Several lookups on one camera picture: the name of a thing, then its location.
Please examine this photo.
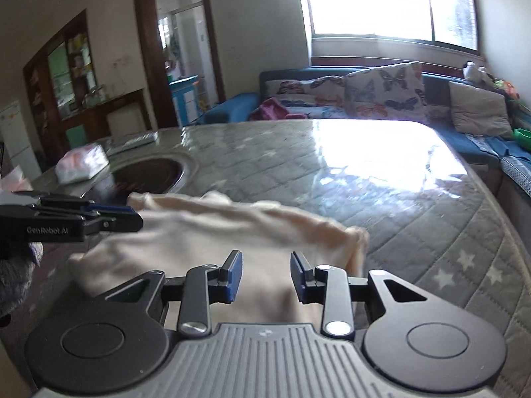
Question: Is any cream fleece sweater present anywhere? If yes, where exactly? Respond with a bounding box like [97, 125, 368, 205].
[68, 191, 370, 325]

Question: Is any magenta cloth on sofa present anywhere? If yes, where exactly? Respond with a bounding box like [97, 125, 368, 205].
[248, 98, 308, 121]

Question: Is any panda plush toy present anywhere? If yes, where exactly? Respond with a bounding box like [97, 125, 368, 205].
[463, 61, 494, 87]

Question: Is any gloved left hand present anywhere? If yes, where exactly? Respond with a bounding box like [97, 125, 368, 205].
[0, 242, 43, 318]

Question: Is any long butterfly pillow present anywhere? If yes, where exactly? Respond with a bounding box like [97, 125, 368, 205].
[265, 76, 347, 119]

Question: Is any tissue pack on table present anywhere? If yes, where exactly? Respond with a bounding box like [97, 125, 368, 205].
[55, 143, 109, 185]

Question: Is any blue corner sofa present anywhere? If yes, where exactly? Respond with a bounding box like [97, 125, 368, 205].
[198, 63, 530, 225]

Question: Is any grey remote control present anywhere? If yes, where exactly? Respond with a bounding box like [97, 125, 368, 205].
[104, 132, 158, 156]

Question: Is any grey plain cushion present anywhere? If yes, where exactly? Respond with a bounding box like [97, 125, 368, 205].
[449, 82, 513, 139]

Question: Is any window with frame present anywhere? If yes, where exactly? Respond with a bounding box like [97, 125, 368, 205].
[306, 0, 479, 53]

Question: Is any blue small cabinet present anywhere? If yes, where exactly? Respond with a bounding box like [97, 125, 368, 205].
[169, 76, 201, 127]

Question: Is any green plastic bowl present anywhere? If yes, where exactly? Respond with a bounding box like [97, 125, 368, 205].
[513, 128, 531, 151]

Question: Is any square butterfly pillow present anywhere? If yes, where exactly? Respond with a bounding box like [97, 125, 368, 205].
[344, 62, 428, 124]

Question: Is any dark wooden door frame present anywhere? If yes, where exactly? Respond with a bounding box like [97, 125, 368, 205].
[133, 0, 227, 128]

